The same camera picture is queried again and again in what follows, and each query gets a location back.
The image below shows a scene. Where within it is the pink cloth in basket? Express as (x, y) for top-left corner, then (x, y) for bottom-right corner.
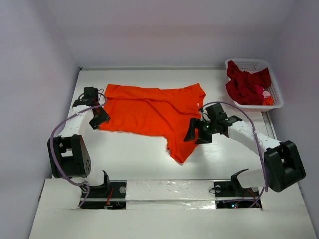
(255, 84), (271, 100)

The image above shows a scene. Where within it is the orange t shirt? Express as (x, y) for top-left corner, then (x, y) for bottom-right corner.
(100, 83), (206, 164)

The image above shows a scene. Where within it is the dark red t shirt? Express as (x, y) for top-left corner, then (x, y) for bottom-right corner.
(226, 61), (271, 105)

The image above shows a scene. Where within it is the small orange cloth in basket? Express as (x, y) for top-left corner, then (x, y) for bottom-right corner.
(263, 96), (274, 106)

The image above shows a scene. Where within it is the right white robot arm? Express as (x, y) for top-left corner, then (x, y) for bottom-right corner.
(184, 102), (306, 195)

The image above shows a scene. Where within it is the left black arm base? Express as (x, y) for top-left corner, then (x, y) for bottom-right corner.
(79, 181), (127, 210)

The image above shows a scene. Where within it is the white plastic basket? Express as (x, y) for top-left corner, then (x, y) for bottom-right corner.
(225, 58), (283, 112)

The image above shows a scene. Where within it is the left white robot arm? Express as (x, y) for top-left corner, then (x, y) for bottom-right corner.
(47, 87), (111, 193)

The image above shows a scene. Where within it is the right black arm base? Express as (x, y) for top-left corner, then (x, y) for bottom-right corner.
(209, 169), (262, 209)

